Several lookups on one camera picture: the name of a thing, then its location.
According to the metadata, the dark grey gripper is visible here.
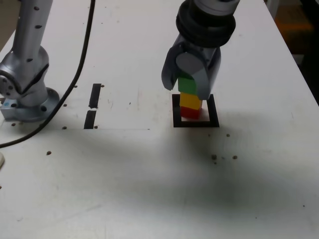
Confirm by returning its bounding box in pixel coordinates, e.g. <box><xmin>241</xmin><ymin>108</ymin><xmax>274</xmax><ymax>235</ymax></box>
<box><xmin>161</xmin><ymin>34</ymin><xmax>222</xmax><ymax>100</ymax></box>

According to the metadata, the yellow cube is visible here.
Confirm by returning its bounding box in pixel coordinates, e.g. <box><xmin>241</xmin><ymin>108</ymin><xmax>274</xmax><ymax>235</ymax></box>
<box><xmin>179</xmin><ymin>91</ymin><xmax>202</xmax><ymax>110</ymax></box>

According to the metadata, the black cable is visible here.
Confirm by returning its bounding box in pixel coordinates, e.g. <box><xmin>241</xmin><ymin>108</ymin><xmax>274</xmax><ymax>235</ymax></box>
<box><xmin>0</xmin><ymin>0</ymin><xmax>97</xmax><ymax>149</ymax></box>

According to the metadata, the black tape strip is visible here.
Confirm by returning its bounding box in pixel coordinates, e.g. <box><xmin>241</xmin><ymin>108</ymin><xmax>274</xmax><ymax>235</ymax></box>
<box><xmin>84</xmin><ymin>83</ymin><xmax>102</xmax><ymax>129</ymax></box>

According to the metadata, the green cube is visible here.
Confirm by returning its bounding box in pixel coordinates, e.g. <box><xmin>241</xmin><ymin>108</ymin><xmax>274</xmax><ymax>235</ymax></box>
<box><xmin>178</xmin><ymin>73</ymin><xmax>197</xmax><ymax>95</ymax></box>

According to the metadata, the red cube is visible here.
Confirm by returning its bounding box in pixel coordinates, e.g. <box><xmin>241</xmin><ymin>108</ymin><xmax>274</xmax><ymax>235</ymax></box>
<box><xmin>180</xmin><ymin>106</ymin><xmax>201</xmax><ymax>120</ymax></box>

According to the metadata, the black tape square outline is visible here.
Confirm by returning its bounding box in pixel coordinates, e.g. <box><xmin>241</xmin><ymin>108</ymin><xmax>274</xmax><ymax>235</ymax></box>
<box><xmin>171</xmin><ymin>94</ymin><xmax>220</xmax><ymax>128</ymax></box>

